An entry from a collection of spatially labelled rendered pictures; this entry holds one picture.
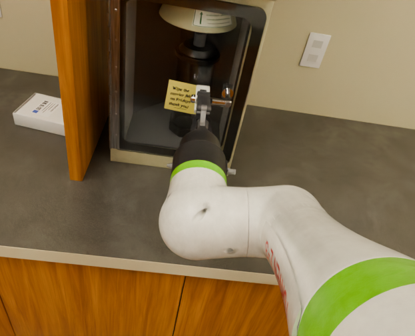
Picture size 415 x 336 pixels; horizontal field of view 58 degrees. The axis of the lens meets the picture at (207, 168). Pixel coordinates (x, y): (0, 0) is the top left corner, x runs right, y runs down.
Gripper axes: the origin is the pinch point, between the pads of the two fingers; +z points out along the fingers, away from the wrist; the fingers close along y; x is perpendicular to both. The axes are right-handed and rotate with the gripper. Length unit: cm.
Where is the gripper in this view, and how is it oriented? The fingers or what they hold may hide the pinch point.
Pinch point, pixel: (202, 99)
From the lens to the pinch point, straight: 81.6
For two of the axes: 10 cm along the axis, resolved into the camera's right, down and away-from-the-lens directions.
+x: -9.9, -1.0, -0.7
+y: 1.2, -7.5, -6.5
